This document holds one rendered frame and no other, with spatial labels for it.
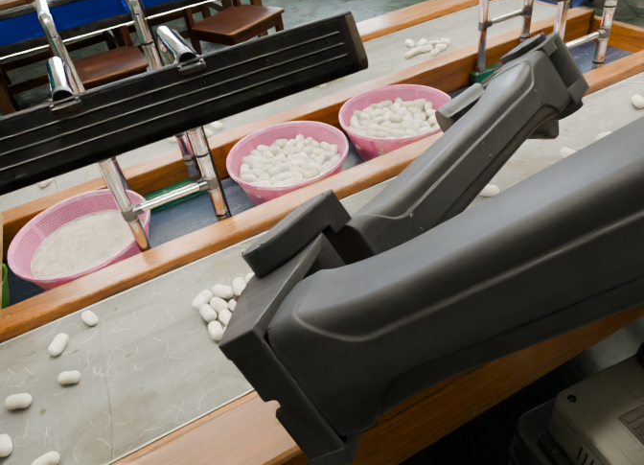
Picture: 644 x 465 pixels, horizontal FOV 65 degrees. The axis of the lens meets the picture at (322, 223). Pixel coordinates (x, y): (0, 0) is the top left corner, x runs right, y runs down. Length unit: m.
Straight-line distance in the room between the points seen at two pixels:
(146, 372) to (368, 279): 0.61
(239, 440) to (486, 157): 0.43
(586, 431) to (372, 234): 0.75
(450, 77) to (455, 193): 1.10
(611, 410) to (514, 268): 0.86
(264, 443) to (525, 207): 0.51
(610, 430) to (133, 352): 0.78
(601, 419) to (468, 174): 0.70
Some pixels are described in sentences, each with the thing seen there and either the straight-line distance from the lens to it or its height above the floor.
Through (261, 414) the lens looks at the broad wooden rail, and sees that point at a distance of 0.67.
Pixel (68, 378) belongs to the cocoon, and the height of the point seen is 0.76.
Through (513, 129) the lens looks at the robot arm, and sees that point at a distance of 0.46.
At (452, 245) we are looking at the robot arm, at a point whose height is 1.19.
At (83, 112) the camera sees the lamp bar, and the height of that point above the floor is 1.10.
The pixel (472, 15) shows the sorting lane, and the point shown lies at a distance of 1.85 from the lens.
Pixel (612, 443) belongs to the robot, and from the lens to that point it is 1.01.
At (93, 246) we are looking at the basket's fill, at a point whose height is 0.74.
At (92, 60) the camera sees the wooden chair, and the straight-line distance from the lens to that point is 3.08.
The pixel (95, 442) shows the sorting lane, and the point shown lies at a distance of 0.77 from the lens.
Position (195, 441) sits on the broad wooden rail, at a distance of 0.68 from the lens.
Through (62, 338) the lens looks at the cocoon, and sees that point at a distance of 0.89.
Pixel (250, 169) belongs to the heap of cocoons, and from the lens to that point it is 1.16.
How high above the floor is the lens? 1.33
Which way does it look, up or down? 39 degrees down
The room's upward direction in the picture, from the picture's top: 10 degrees counter-clockwise
